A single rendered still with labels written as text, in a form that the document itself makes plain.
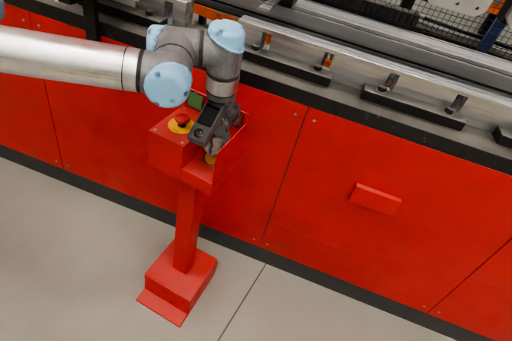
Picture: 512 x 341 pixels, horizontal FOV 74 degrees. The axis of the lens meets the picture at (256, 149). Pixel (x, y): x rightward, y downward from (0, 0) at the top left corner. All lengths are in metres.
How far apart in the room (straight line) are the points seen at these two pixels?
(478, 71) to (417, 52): 0.21
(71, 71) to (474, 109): 1.03
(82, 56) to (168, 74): 0.14
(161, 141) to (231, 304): 0.82
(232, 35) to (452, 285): 1.21
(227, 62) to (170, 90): 0.18
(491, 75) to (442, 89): 0.33
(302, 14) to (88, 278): 1.29
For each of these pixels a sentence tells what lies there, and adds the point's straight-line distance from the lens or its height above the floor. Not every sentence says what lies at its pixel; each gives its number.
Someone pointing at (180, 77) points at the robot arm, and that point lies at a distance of 0.58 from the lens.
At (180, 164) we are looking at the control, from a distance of 0.90.
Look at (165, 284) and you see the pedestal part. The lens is 1.38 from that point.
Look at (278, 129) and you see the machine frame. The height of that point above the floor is 0.71.
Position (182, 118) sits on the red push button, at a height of 0.81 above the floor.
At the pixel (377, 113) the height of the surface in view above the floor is 0.87.
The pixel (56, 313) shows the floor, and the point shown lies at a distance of 1.52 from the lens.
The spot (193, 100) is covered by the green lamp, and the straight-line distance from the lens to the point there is 0.97.
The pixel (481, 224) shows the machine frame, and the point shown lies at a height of 0.63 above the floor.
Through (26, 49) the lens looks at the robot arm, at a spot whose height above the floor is 1.05.
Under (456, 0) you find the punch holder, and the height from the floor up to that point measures 1.18.
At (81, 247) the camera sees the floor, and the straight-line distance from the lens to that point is 1.64.
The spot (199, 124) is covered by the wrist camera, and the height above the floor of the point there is 0.87.
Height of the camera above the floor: 1.34
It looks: 39 degrees down
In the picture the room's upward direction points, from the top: 15 degrees clockwise
